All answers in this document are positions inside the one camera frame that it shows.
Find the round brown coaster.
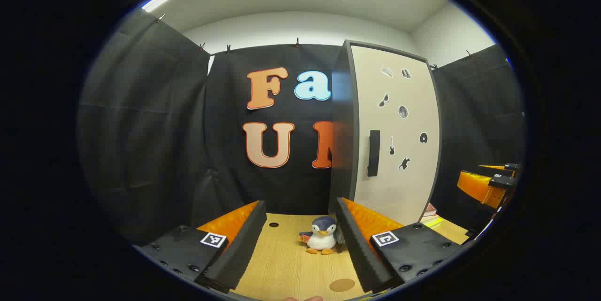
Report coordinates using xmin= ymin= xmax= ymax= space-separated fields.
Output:
xmin=330 ymin=278 xmax=356 ymax=292

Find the penguin plush toy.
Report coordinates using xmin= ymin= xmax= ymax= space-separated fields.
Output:
xmin=299 ymin=216 xmax=339 ymax=255

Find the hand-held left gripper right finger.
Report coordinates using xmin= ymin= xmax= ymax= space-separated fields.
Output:
xmin=334 ymin=197 xmax=465 ymax=293

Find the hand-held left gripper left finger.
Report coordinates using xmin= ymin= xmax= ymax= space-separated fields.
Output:
xmin=134 ymin=200 xmax=267 ymax=293

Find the black door handle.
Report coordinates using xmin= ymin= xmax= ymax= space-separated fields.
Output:
xmin=367 ymin=130 xmax=380 ymax=177

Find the row of cloth clips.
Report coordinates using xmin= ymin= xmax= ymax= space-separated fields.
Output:
xmin=157 ymin=14 xmax=475 ymax=71

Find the black backdrop cloth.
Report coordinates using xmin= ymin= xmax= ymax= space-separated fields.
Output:
xmin=77 ymin=10 xmax=525 ymax=245

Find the grey cabinet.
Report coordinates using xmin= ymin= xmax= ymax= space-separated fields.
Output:
xmin=329 ymin=39 xmax=444 ymax=227

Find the ceiling light tube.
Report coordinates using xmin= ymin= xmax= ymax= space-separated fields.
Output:
xmin=141 ymin=0 xmax=175 ymax=13

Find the stack of books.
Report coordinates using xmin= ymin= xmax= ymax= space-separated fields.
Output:
xmin=420 ymin=203 xmax=443 ymax=229

